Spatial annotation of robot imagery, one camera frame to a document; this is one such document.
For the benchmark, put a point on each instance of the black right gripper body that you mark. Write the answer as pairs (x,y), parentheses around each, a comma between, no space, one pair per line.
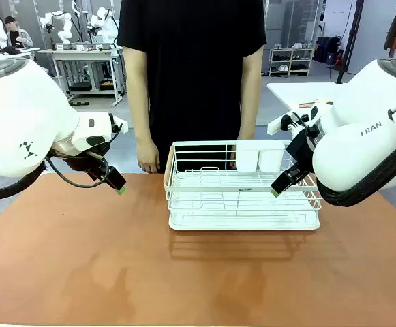
(301,146)

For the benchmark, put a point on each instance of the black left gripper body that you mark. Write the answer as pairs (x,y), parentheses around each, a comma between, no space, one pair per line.
(88,163)

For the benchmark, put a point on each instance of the white plastic cutlery holder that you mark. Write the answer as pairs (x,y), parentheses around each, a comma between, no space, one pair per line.
(247,156)

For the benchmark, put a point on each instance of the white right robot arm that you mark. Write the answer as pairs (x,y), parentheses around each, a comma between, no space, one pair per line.
(354,153)

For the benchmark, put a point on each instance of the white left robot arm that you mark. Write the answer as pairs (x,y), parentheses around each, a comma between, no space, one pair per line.
(20,112)

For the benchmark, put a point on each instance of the person's left forearm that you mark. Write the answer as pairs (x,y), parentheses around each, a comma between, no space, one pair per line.
(248,112)

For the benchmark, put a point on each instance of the person's right forearm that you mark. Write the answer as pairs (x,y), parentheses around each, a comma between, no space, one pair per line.
(139,112)

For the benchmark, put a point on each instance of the person's right hand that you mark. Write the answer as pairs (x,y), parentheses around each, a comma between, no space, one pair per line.
(148,156)

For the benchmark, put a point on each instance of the white side table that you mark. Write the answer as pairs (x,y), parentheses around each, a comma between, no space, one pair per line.
(303,92)

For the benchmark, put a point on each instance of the black floor power strip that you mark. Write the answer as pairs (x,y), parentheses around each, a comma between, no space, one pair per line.
(79,103)

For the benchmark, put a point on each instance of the black box under table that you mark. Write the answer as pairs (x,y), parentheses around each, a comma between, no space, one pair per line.
(80,86)

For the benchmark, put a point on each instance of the black and yellow box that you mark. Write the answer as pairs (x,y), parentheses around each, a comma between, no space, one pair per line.
(106,85)

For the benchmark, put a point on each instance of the white shoes pair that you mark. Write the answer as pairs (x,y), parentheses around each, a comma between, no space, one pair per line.
(283,68)

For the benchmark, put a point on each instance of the red fire extinguisher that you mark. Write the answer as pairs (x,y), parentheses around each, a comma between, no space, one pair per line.
(339,59)

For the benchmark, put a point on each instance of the light wooden shoe rack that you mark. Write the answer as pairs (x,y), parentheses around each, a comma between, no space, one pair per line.
(291,50)

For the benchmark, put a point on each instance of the white sneakers pair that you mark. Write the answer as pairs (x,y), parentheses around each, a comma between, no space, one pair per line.
(297,45)

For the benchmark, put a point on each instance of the black backpack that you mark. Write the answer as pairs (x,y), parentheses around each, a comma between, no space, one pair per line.
(327,47)

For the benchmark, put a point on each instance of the white-framed workshop table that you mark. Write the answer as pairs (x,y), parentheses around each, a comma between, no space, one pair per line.
(78,51)

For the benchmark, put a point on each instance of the black slanted pole stand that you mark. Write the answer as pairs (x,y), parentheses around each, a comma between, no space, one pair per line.
(350,41)

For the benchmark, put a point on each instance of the brown glass bottle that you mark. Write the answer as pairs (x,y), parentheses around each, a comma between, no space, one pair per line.
(52,45)

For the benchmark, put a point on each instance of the white office desk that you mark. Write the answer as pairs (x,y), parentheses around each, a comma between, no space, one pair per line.
(24,51)

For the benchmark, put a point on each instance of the person's black t-shirt torso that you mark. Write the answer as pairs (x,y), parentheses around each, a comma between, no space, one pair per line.
(191,68)

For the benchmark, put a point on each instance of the black bag on desk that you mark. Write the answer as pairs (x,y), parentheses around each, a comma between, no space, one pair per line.
(11,50)

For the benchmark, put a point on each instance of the seated person in grey hoodie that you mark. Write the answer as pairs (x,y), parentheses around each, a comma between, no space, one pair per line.
(22,39)

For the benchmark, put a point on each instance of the dark olive hanging jacket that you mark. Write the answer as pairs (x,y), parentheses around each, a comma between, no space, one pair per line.
(392,34)

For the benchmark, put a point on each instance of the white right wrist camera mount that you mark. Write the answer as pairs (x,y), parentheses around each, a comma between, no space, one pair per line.
(276,124)

